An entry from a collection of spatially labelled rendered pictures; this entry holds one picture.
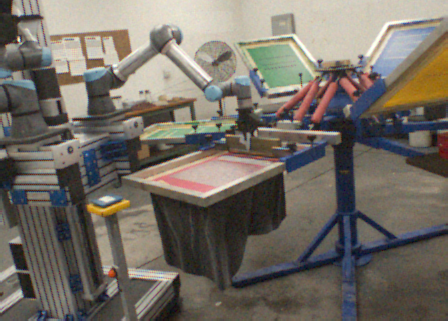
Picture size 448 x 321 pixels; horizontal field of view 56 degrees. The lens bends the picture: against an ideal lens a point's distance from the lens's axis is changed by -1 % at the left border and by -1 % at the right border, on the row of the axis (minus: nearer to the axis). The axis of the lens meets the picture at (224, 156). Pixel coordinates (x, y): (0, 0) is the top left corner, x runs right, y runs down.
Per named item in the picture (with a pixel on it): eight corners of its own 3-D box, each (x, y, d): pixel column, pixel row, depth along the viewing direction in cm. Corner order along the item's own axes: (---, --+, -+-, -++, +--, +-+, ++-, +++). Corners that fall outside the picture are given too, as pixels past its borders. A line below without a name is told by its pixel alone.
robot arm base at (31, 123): (3, 139, 174) (-3, 115, 171) (30, 130, 187) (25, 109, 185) (30, 137, 168) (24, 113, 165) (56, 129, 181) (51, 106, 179)
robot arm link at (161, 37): (149, 18, 193) (225, 91, 192) (160, 18, 203) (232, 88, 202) (136, 37, 198) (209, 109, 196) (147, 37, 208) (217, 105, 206)
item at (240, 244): (227, 289, 177) (214, 195, 167) (221, 287, 180) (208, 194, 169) (293, 246, 207) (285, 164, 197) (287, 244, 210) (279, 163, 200)
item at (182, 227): (223, 293, 176) (210, 197, 165) (160, 263, 208) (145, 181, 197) (228, 290, 178) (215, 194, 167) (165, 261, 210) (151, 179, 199)
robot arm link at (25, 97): (44, 108, 175) (37, 76, 171) (11, 115, 166) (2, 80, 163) (34, 108, 183) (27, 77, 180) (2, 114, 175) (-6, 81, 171)
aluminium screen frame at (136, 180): (205, 207, 155) (203, 197, 154) (122, 184, 196) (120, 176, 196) (324, 153, 207) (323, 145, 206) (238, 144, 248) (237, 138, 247)
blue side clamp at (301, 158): (288, 173, 186) (286, 158, 184) (279, 172, 190) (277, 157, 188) (325, 156, 206) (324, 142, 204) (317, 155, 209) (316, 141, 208)
